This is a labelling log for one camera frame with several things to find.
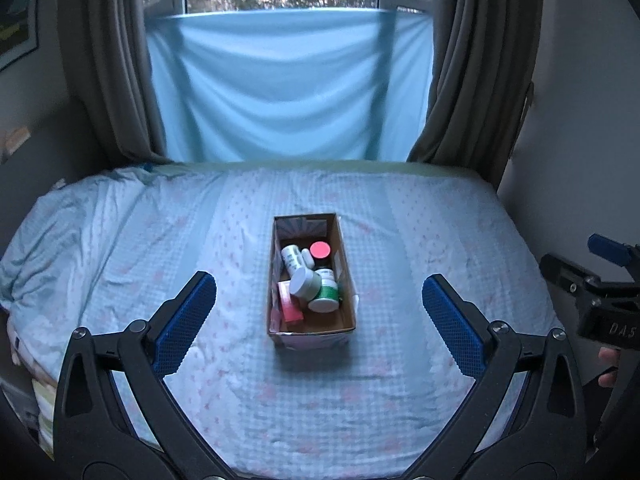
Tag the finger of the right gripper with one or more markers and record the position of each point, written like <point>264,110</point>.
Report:
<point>620,254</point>

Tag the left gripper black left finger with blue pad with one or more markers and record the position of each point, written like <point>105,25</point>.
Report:
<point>93,435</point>

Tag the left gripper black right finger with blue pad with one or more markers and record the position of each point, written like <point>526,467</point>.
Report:
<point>523,418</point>

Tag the brown cardboard box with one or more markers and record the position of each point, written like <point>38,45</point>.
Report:
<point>318,331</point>

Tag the red white box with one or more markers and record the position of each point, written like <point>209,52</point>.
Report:
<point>292,314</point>

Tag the green label white jar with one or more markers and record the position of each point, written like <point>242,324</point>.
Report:
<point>327,299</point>

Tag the large white lid jar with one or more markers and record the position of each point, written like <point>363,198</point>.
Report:
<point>305,284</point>

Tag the right hand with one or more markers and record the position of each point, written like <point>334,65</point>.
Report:
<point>611,358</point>

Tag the light blue patterned bedsheet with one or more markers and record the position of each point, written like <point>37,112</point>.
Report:
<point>108,250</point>

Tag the tall white supplement bottle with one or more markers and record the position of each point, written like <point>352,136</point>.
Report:
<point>292,258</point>

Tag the red lid jar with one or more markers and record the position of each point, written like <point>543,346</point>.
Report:
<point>321,252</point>

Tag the white bottle black cap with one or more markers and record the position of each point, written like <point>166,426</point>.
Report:
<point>308,258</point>

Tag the dark grey right curtain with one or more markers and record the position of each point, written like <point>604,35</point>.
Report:
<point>482,83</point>

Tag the dark grey curtain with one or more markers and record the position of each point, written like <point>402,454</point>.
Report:
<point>482,83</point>
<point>107,67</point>

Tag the pink teal striped card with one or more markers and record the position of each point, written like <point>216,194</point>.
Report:
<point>292,227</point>

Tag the light blue hung cloth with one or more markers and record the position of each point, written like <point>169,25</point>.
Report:
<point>316,84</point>

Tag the dark grey left curtain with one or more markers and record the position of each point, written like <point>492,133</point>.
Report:
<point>107,67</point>

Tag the framed wall picture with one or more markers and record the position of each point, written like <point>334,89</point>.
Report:
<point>19,30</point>

